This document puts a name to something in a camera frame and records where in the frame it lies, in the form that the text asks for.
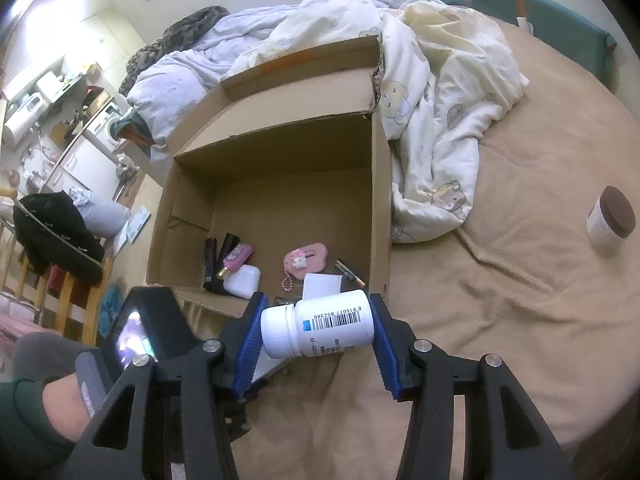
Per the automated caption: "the lavender blanket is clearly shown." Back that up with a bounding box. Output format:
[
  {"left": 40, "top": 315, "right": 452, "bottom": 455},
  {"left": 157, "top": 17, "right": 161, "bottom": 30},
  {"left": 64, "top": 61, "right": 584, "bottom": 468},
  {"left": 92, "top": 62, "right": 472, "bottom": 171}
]
[{"left": 125, "top": 6, "right": 296, "bottom": 177}]

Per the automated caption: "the dark fuzzy throw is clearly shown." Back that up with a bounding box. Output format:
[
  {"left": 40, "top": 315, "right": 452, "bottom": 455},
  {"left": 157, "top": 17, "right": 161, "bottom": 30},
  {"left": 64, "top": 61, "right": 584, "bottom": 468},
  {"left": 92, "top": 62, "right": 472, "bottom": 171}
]
[{"left": 118, "top": 6, "right": 230, "bottom": 96}]

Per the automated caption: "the black lighter with red print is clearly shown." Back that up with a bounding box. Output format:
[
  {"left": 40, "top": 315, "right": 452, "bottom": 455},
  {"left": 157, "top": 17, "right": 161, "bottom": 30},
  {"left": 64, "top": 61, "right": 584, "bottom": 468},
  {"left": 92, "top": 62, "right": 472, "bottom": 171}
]
[{"left": 203, "top": 237, "right": 217, "bottom": 292}]

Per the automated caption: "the tan bed sheet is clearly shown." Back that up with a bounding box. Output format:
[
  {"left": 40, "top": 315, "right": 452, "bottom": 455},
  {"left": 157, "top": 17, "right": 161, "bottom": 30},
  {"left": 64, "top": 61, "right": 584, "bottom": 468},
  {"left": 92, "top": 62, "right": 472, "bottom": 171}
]
[{"left": 233, "top": 25, "right": 639, "bottom": 479}]

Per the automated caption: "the teal cushion headboard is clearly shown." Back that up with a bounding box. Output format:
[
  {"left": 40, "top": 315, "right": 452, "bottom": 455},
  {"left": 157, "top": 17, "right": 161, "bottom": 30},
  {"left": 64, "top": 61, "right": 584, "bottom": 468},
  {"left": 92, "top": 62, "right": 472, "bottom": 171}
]
[{"left": 469, "top": 0, "right": 620, "bottom": 91}]

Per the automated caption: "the person left hand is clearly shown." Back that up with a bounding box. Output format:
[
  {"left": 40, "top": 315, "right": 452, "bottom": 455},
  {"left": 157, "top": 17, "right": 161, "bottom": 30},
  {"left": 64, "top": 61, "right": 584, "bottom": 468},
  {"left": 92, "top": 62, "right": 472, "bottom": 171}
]
[{"left": 42, "top": 374, "right": 90, "bottom": 442}]

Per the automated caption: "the wooden chair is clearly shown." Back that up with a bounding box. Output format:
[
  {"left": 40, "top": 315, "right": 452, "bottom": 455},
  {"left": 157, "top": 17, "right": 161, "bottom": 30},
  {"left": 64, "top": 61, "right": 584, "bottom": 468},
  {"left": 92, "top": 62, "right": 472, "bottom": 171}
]
[{"left": 1, "top": 221, "right": 113, "bottom": 346}]

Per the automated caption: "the white power adapter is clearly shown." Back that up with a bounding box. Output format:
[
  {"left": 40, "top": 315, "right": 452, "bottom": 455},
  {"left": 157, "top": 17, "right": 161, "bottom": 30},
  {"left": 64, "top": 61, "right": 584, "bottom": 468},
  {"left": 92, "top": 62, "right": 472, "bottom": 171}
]
[{"left": 302, "top": 273, "right": 343, "bottom": 300}]

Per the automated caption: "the brown cardboard box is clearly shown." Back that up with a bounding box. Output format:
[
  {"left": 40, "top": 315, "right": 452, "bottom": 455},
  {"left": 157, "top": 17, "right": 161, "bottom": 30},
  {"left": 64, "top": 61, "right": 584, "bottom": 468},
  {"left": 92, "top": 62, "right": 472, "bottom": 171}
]
[{"left": 146, "top": 36, "right": 392, "bottom": 317}]

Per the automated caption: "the white washing machine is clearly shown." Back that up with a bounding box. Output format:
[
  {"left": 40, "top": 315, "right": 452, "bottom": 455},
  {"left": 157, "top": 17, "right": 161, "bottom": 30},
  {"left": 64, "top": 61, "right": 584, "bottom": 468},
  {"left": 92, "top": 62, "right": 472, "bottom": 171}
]
[{"left": 87, "top": 102, "right": 124, "bottom": 152}]

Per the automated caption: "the white jar brown lid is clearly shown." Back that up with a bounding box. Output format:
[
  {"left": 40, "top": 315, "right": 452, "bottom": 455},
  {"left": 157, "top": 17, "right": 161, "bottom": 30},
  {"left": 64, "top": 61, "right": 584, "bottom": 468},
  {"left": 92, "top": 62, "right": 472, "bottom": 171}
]
[{"left": 586, "top": 185, "right": 637, "bottom": 255}]

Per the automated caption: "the cream bear print duvet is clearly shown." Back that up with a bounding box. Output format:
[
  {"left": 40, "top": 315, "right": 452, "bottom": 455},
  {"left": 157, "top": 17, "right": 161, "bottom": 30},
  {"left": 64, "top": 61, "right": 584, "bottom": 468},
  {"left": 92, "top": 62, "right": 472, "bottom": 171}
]
[{"left": 230, "top": 0, "right": 528, "bottom": 244}]

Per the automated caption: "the white pill bottle with barcode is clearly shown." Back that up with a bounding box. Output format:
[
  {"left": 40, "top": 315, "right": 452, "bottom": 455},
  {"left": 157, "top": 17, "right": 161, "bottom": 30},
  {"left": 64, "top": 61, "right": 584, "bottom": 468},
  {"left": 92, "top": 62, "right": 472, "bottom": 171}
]
[{"left": 260, "top": 290, "right": 374, "bottom": 359}]

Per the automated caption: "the black jacket on chair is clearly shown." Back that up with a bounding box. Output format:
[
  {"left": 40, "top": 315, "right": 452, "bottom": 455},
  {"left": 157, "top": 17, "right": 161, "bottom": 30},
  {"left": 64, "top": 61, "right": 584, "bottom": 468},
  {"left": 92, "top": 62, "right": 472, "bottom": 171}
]
[{"left": 13, "top": 192, "right": 104, "bottom": 285}]

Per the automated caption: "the white earbuds case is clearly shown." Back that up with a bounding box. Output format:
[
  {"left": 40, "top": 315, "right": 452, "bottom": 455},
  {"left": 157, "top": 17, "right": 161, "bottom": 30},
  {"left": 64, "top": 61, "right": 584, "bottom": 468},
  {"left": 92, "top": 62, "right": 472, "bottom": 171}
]
[{"left": 222, "top": 264, "right": 262, "bottom": 299}]

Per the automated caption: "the pink bunny keychain case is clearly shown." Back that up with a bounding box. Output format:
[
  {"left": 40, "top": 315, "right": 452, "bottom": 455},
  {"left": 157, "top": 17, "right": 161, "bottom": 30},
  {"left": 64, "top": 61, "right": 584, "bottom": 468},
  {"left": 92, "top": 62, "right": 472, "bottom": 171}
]
[{"left": 281, "top": 243, "right": 328, "bottom": 292}]

